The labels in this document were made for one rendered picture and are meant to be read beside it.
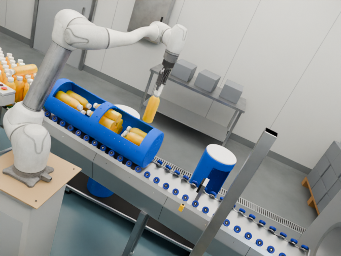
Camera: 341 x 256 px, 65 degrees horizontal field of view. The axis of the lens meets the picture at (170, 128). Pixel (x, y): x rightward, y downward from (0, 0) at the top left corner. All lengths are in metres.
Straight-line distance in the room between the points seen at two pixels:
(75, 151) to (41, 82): 0.74
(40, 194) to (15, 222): 0.22
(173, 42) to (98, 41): 0.48
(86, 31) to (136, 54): 4.04
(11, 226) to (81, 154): 0.67
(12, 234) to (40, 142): 0.55
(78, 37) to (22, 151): 0.60
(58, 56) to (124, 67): 4.05
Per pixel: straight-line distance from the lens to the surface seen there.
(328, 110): 5.29
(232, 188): 1.40
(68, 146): 2.14
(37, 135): 1.44
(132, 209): 2.77
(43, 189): 1.54
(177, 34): 1.63
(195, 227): 1.89
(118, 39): 1.40
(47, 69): 1.51
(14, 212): 1.63
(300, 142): 5.43
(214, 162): 2.26
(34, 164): 1.50
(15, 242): 1.78
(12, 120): 1.61
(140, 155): 1.78
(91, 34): 1.32
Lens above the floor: 2.09
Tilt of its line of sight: 26 degrees down
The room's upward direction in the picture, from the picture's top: 22 degrees clockwise
